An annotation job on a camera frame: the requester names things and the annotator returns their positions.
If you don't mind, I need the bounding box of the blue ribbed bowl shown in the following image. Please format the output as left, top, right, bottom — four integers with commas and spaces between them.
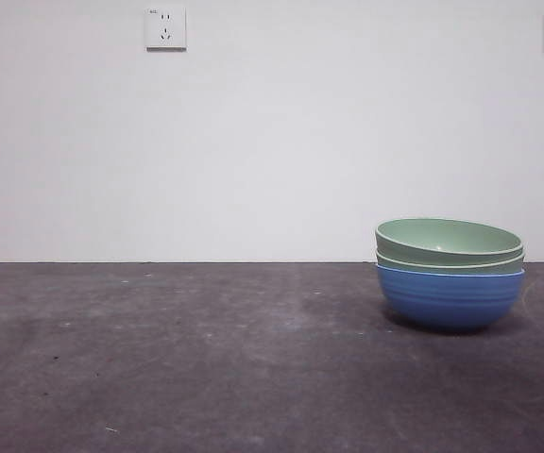
376, 262, 525, 336

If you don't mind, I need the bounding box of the white wall socket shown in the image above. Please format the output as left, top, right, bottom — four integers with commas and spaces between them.
145, 5, 188, 52

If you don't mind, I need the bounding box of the green ribbed bowl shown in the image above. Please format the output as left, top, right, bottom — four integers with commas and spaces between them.
374, 217, 524, 259
375, 247, 526, 277

